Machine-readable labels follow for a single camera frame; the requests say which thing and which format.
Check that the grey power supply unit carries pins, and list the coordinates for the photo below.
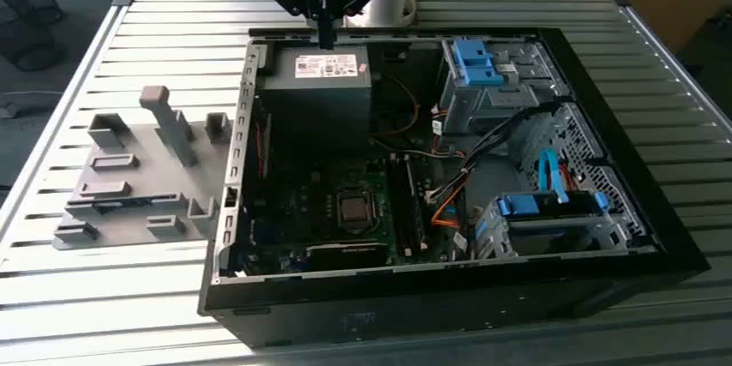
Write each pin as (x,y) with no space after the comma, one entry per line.
(320,104)

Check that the grey metal disk bay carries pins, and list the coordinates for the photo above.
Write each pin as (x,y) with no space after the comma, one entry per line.
(503,100)
(572,223)

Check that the black mesh waste bin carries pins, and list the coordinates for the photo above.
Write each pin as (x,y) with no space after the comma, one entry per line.
(28,19)

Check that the grey parts rack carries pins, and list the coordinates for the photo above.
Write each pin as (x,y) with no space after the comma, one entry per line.
(143,177)

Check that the silver CPU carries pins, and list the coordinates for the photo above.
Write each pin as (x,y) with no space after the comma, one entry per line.
(355,211)

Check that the green motherboard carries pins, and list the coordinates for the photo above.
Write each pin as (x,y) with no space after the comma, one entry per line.
(297,211)

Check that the white chair base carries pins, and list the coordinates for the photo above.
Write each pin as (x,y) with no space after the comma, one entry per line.
(28,104)

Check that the hard disk in blue carrier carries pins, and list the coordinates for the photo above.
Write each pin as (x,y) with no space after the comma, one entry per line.
(517,205)

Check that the black graphics card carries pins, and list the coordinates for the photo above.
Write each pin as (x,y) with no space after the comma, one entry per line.
(343,254)

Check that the black PC case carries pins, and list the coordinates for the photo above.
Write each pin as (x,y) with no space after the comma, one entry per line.
(400,310)

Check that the blue drive bracket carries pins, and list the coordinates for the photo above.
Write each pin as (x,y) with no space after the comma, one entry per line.
(475,70)

